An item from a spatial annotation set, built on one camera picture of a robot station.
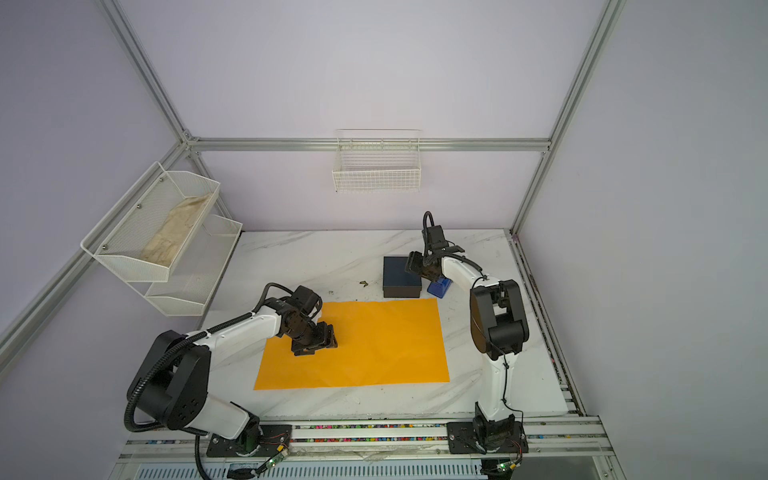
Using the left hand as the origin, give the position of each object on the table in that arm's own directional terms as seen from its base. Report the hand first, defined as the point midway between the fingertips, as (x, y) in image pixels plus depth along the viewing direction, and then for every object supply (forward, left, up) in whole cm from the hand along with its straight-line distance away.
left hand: (325, 349), depth 86 cm
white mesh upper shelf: (+24, +46, +27) cm, 58 cm away
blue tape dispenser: (+20, -35, +3) cm, 41 cm away
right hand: (+27, -26, +6) cm, 38 cm away
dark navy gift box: (+23, -21, +2) cm, 31 cm away
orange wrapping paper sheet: (+4, -15, -5) cm, 17 cm away
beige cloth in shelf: (+16, +40, +27) cm, 50 cm away
